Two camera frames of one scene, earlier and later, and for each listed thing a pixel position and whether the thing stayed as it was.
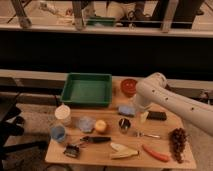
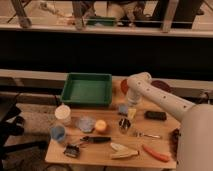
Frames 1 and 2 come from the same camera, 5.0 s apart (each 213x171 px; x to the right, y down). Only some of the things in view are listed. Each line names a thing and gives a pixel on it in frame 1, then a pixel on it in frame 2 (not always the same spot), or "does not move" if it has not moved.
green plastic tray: x=88 y=90 does not move
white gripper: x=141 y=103 -> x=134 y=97
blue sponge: x=126 y=110 does not move
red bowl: x=129 y=86 does not move
